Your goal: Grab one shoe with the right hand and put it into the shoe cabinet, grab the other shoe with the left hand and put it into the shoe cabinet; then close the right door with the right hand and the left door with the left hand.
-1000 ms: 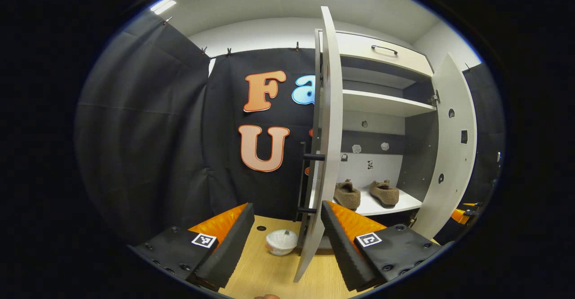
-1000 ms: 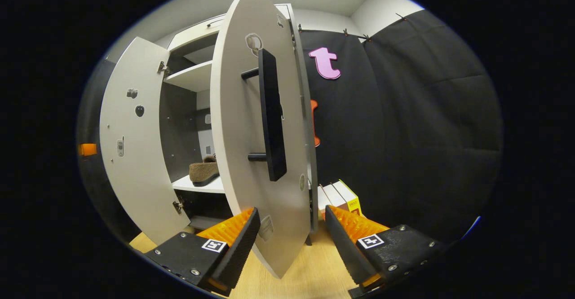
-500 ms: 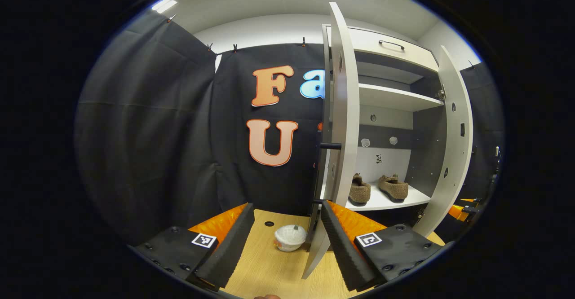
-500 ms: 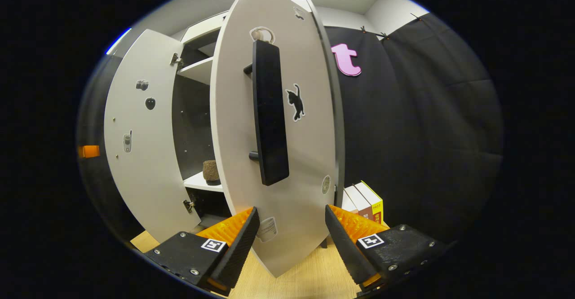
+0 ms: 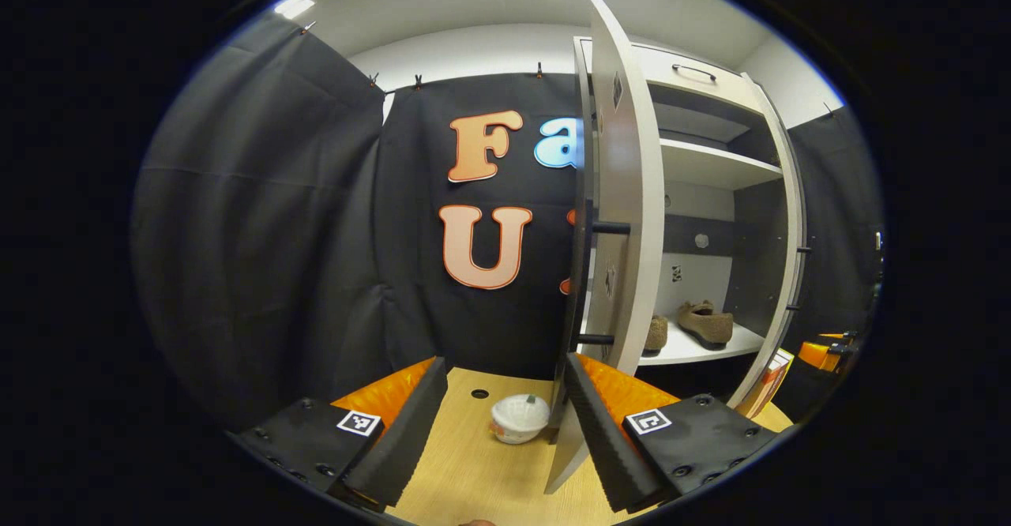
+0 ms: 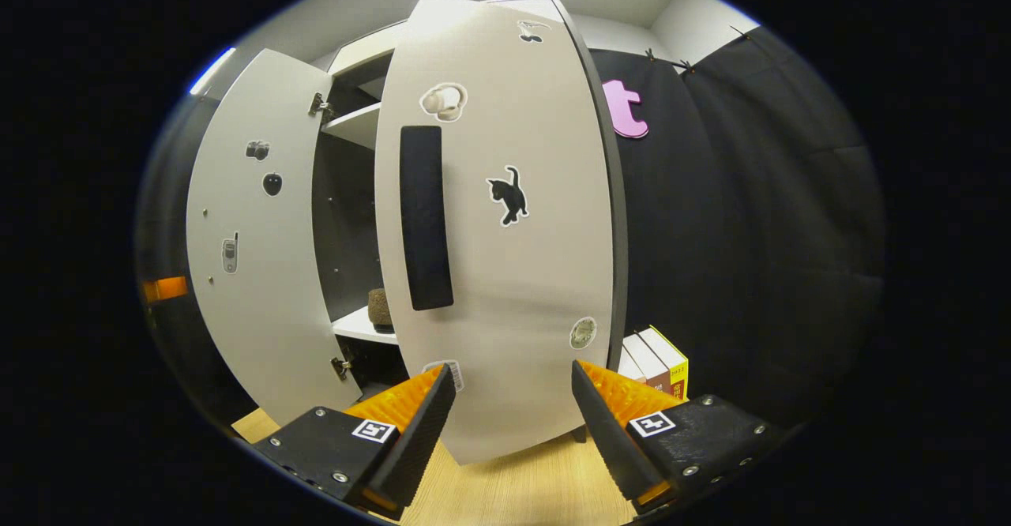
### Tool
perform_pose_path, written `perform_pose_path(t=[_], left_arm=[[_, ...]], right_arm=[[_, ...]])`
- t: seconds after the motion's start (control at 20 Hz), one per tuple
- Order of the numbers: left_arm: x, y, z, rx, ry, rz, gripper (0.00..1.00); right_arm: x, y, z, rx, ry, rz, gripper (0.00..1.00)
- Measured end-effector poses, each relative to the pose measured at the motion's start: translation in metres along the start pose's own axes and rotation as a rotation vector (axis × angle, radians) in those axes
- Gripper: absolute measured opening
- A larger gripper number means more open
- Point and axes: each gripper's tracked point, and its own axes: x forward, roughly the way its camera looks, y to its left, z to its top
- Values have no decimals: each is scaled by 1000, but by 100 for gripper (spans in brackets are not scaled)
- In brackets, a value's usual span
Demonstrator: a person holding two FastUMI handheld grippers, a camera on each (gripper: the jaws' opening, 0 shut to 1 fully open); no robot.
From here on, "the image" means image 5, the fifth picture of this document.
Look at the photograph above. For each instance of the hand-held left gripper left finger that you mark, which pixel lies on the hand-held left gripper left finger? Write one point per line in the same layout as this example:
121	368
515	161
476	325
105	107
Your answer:
403	447

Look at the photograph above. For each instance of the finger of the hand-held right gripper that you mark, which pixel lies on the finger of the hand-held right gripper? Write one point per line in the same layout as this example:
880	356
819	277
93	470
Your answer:
821	356
845	338

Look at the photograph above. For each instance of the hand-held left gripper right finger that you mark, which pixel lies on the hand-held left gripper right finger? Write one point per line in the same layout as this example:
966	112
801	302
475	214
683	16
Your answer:
596	439

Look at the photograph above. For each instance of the brown fuzzy shoe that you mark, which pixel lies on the brown fuzzy shoe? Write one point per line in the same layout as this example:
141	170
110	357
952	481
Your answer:
655	335
707	326

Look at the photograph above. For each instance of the white shoe cabinet door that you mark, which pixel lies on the white shoe cabinet door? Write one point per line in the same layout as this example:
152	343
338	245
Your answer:
632	194
796	218

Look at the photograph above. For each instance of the white shoe cabinet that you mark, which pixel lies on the white shoe cabinet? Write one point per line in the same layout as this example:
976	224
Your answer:
711	164

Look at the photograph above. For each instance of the white cabinet drawer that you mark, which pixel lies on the white cabinet drawer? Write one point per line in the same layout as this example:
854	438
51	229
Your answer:
663	76

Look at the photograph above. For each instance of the orange and white box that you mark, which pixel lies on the orange and white box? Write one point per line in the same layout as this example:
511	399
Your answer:
770	376

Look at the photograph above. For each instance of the white lidded bowl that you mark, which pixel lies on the white lidded bowl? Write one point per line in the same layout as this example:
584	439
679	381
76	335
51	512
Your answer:
517	415

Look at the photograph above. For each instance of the black backdrop cloth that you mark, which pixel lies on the black backdrop cloth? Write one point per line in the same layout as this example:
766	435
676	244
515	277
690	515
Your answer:
276	234

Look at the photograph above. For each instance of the ceiling light panel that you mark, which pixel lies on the ceiling light panel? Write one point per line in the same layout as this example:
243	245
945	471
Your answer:
293	6

